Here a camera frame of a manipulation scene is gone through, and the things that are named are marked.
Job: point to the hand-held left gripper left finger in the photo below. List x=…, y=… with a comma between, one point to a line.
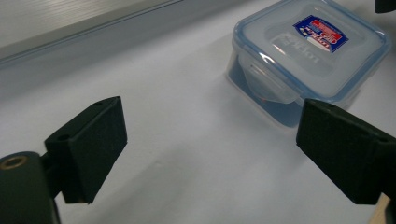
x=90, y=149

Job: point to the aluminium floor rail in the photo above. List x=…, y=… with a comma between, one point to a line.
x=46, y=18

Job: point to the small square clear food container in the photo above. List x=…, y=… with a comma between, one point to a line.
x=311, y=68

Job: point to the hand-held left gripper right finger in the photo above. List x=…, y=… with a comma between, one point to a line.
x=342, y=149

